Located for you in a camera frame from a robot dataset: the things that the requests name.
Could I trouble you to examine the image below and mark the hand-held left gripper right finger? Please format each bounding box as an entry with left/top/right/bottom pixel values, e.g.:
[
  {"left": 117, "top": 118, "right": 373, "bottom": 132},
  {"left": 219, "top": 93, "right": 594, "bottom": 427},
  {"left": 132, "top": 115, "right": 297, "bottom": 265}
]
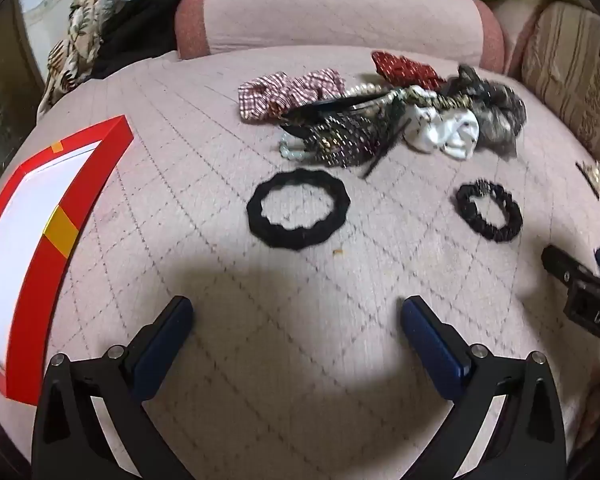
[{"left": 400, "top": 295, "right": 568, "bottom": 480}]

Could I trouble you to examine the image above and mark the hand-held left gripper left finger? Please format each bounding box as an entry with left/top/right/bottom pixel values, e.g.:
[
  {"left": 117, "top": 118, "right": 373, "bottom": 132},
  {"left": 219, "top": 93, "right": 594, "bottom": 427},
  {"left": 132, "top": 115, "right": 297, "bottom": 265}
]
[{"left": 31, "top": 296, "right": 196, "bottom": 480}]

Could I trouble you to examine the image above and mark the black scrunchie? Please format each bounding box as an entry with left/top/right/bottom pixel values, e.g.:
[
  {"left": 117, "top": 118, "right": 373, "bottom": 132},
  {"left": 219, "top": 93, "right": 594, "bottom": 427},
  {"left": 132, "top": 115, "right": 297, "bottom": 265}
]
[{"left": 455, "top": 178, "right": 524, "bottom": 242}]

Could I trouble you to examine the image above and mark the black wavy hair tie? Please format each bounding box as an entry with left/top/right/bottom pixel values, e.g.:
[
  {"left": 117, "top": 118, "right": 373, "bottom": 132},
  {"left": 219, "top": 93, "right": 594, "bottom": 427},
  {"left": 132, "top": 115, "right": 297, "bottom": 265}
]
[{"left": 246, "top": 169, "right": 352, "bottom": 252}]

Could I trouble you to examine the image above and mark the dark sheer scrunchie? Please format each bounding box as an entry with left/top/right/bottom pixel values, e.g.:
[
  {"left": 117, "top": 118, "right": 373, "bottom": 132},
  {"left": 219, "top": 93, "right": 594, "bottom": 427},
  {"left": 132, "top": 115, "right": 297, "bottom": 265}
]
[{"left": 447, "top": 65, "right": 528, "bottom": 156}]

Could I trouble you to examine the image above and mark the white dotted scrunchie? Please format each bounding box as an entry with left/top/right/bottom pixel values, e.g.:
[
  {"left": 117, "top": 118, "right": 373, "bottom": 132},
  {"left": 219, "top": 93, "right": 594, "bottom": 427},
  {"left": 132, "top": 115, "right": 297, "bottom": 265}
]
[{"left": 405, "top": 102, "right": 481, "bottom": 162}]

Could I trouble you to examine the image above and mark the red cardboard box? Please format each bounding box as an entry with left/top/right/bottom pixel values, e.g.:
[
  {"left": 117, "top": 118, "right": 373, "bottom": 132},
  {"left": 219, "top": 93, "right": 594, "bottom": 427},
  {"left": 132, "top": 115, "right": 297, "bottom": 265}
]
[{"left": 0, "top": 115, "right": 134, "bottom": 407}]

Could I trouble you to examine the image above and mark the gold black patterned hair tie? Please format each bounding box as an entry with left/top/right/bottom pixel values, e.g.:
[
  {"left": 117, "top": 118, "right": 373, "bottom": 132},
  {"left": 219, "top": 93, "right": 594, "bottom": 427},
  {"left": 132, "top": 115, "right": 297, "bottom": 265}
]
[{"left": 405, "top": 86, "right": 473, "bottom": 111}]

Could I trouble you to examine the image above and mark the black sequined hair band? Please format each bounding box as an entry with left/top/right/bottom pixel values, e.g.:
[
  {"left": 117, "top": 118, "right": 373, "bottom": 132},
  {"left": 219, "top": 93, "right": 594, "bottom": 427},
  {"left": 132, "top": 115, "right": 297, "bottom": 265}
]
[{"left": 280, "top": 97, "right": 411, "bottom": 178}]

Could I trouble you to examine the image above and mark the red white checked scrunchie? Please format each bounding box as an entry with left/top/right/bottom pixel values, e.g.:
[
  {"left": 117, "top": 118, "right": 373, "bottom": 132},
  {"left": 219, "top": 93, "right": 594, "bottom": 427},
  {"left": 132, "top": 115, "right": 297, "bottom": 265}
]
[{"left": 237, "top": 67, "right": 346, "bottom": 122}]

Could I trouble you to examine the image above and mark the gold hair clip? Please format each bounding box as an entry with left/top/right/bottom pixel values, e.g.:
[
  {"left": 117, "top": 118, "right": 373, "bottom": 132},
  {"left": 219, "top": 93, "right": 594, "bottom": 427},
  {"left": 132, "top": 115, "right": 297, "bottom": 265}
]
[{"left": 576, "top": 160, "right": 600, "bottom": 196}]

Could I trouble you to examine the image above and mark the pink quilted bed cover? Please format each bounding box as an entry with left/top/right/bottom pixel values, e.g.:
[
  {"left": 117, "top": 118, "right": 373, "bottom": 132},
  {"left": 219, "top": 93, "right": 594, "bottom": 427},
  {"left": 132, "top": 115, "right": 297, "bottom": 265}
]
[{"left": 7, "top": 45, "right": 600, "bottom": 480}]

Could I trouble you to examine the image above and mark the striped beige cushion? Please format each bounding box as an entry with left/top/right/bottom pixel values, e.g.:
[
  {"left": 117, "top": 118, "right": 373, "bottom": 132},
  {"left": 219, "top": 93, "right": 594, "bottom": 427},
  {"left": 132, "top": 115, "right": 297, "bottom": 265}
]
[{"left": 520, "top": 1, "right": 600, "bottom": 196}]

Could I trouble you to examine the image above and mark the red dotted scrunchie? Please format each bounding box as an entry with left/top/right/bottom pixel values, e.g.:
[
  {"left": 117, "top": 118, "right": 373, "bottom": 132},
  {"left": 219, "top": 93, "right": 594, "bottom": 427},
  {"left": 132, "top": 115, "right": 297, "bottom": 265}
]
[{"left": 371, "top": 51, "right": 448, "bottom": 92}]

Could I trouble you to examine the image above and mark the dark cloth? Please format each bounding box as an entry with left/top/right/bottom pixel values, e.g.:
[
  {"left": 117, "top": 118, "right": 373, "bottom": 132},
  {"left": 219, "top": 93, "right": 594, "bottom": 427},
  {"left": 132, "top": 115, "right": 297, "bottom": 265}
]
[{"left": 87, "top": 0, "right": 191, "bottom": 80}]

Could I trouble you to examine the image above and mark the brown cream patterned cloth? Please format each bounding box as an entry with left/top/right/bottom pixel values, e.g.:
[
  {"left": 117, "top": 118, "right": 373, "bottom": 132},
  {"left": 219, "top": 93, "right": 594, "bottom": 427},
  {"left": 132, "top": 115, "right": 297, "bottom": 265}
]
[{"left": 37, "top": 0, "right": 103, "bottom": 121}]

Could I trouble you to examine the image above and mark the dark glass cabinet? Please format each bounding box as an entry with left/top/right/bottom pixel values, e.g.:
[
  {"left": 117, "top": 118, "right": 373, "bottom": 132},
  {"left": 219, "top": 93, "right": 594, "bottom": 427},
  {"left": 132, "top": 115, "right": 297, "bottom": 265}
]
[{"left": 0, "top": 0, "right": 46, "bottom": 186}]

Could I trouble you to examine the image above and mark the pink bolster pillow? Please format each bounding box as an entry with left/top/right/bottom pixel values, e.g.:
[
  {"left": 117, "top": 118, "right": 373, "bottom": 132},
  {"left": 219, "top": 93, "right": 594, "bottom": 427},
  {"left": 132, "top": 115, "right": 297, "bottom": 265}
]
[{"left": 174, "top": 0, "right": 506, "bottom": 76}]

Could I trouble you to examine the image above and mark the pearl bracelet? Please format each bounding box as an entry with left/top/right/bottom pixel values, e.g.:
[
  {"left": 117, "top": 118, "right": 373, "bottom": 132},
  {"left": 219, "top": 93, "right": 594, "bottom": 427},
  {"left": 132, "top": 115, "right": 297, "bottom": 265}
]
[{"left": 342, "top": 82, "right": 406, "bottom": 106}]

